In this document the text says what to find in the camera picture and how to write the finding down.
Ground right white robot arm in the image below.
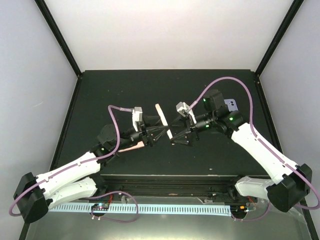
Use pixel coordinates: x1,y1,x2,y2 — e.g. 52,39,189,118
170,89,313,213

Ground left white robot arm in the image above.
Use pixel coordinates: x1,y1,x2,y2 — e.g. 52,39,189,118
12,110,169,224

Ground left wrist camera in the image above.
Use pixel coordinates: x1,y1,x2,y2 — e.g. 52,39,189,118
131,106,143,132

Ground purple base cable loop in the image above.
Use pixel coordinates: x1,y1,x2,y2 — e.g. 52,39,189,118
89,191,139,224

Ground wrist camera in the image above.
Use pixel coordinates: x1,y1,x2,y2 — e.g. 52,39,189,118
131,106,143,132
176,101,197,124

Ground right black frame post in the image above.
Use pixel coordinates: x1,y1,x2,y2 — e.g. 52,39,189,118
255,0,304,77

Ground small circuit board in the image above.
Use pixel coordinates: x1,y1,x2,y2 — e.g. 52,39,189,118
90,203,110,212

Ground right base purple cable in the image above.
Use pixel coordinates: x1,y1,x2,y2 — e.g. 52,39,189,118
231,199,272,223

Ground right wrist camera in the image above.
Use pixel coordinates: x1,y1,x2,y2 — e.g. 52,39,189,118
176,101,197,124

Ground beige cased phone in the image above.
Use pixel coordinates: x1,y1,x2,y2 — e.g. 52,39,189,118
155,103,173,140

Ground black aluminium front rail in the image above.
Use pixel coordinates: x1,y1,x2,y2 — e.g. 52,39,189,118
102,174,239,202

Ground lavender phone case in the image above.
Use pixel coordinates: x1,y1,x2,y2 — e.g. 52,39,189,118
224,98,238,112

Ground black frame post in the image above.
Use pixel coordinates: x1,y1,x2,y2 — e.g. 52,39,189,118
34,0,82,78
255,0,304,77

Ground left black frame post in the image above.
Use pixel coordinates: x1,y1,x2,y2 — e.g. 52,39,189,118
34,0,82,78

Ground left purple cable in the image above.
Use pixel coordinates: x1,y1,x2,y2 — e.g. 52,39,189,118
8,104,135,216

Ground pink cased phone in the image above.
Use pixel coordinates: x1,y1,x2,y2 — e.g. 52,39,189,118
118,141,145,153

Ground light blue slotted cable duct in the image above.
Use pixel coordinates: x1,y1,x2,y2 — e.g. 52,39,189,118
51,202,232,217

